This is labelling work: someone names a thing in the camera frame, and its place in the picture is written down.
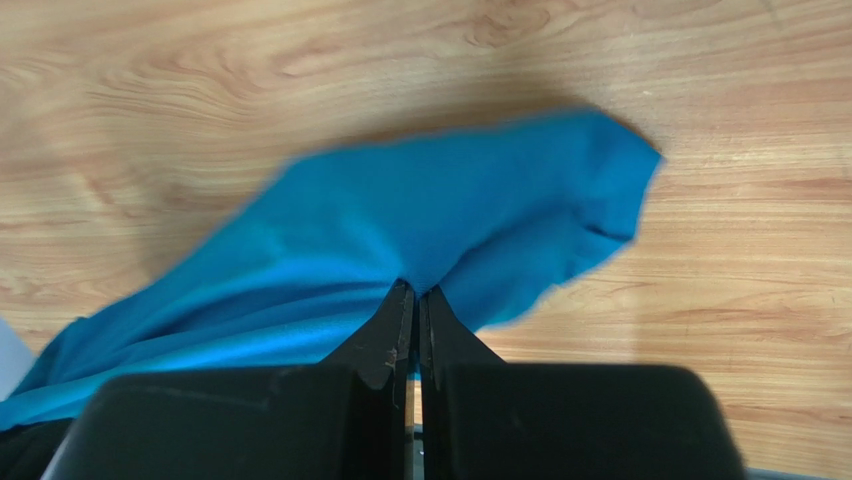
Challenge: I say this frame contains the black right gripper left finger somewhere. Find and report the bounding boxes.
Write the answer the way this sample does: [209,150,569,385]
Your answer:
[323,280,416,479]

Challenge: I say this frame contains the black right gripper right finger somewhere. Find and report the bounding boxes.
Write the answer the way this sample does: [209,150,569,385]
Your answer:
[418,287,504,479]

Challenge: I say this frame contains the blue t shirt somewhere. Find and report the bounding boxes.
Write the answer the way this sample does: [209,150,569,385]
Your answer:
[1,110,662,430]

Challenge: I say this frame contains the black t shirt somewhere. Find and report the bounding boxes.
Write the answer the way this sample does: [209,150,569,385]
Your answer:
[0,419,73,480]

